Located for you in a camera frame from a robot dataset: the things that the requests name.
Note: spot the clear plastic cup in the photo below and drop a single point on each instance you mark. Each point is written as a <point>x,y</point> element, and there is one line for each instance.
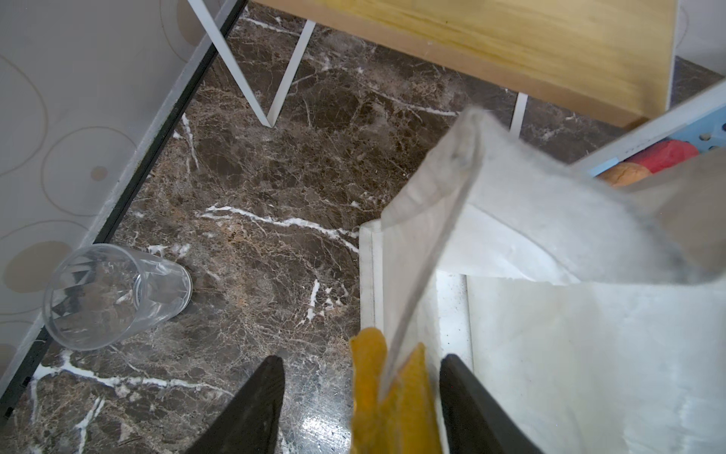
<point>105,293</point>

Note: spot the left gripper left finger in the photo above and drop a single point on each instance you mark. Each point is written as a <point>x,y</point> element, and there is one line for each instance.
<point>250,423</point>

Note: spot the white grocery bag yellow handles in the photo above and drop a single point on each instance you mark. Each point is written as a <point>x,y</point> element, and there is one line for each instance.
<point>594,316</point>

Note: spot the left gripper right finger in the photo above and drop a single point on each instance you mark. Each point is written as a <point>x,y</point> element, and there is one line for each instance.
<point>474,421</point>

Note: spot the blue plastic vegetable basket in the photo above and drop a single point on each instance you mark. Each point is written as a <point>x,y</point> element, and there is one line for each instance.
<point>704,134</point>

